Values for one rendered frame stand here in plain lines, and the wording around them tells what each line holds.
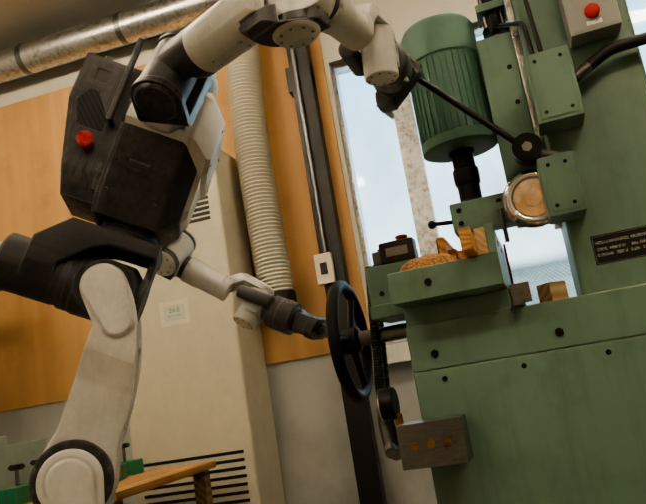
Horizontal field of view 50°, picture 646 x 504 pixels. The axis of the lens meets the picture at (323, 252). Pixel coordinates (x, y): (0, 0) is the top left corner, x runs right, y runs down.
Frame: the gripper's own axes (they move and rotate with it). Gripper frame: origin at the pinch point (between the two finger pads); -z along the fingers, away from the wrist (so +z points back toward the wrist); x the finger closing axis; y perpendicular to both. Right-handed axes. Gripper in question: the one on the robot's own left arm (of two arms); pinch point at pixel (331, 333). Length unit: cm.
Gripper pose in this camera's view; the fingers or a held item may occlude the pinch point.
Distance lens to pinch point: 177.7
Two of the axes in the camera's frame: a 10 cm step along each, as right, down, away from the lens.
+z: -8.9, -3.0, 3.4
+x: -3.2, -1.1, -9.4
